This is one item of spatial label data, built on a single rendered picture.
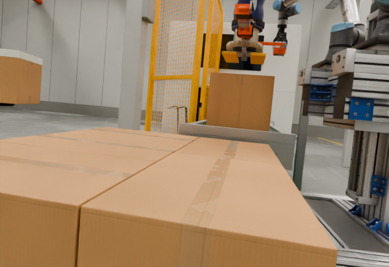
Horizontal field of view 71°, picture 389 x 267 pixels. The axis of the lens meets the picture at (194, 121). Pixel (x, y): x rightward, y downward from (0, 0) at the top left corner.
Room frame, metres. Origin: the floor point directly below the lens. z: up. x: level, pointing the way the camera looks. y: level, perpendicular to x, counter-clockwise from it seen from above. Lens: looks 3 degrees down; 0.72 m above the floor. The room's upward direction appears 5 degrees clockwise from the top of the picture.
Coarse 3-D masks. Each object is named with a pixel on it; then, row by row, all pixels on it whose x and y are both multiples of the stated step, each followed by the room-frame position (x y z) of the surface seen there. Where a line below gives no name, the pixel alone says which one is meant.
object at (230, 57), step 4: (224, 52) 1.85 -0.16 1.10; (228, 52) 1.84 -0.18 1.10; (232, 52) 1.83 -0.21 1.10; (236, 52) 1.83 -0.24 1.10; (224, 56) 1.93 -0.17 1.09; (228, 56) 1.92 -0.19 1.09; (232, 56) 1.91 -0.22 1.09; (236, 56) 1.89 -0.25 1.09; (228, 60) 2.08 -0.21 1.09; (232, 60) 2.07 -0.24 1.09; (236, 60) 2.05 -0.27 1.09
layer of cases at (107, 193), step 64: (0, 192) 0.47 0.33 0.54; (64, 192) 0.49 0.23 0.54; (128, 192) 0.52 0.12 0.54; (192, 192) 0.56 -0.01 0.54; (256, 192) 0.60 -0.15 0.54; (0, 256) 0.47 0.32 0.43; (64, 256) 0.44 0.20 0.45; (128, 256) 0.42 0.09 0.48; (192, 256) 0.40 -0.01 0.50; (256, 256) 0.39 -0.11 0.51; (320, 256) 0.37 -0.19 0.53
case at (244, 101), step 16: (224, 80) 1.74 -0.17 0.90; (240, 80) 1.72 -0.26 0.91; (256, 80) 1.71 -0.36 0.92; (272, 80) 1.69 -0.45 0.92; (208, 96) 1.76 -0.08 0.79; (224, 96) 1.74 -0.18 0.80; (240, 96) 1.72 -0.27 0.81; (256, 96) 1.70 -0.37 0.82; (272, 96) 1.69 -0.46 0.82; (208, 112) 1.76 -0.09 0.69; (224, 112) 1.74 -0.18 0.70; (240, 112) 1.72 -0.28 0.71; (256, 112) 1.70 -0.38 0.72; (240, 128) 1.72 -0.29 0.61; (256, 128) 1.70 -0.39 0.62
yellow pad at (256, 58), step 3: (252, 54) 1.81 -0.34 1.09; (255, 54) 1.80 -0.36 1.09; (258, 54) 1.80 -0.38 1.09; (261, 54) 1.80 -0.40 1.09; (264, 54) 1.79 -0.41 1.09; (252, 57) 1.88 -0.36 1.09; (255, 57) 1.87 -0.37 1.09; (258, 57) 1.86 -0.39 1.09; (261, 57) 1.85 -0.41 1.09; (264, 57) 1.85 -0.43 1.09; (252, 60) 1.99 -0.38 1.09; (255, 60) 1.98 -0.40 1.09; (258, 60) 1.97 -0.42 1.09; (261, 60) 1.96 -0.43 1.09; (264, 60) 1.95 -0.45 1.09; (252, 63) 2.11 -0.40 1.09; (255, 63) 2.10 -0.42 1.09; (258, 63) 2.09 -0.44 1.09; (261, 63) 2.08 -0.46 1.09
